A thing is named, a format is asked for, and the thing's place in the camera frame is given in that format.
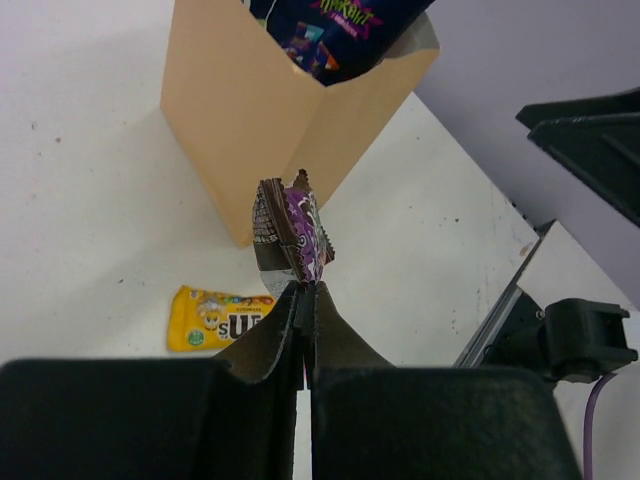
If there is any yellow M&M's packet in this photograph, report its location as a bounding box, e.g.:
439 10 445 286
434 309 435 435
167 286 276 353

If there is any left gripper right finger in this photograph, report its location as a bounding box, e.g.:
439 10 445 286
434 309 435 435
305 284 581 479

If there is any purple M&M's packet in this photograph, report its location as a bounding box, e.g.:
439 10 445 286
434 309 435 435
252 169 335 297

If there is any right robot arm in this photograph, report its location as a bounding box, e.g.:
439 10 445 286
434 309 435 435
498 89 639 383

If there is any brown paper bag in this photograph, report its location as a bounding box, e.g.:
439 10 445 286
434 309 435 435
160 1 440 247

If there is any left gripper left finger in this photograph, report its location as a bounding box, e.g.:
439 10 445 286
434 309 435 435
1 287 302 479

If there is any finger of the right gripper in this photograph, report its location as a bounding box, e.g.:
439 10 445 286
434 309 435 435
516 88 639 225

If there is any blue purple snack bag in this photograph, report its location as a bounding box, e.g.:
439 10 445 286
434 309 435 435
245 0 437 86

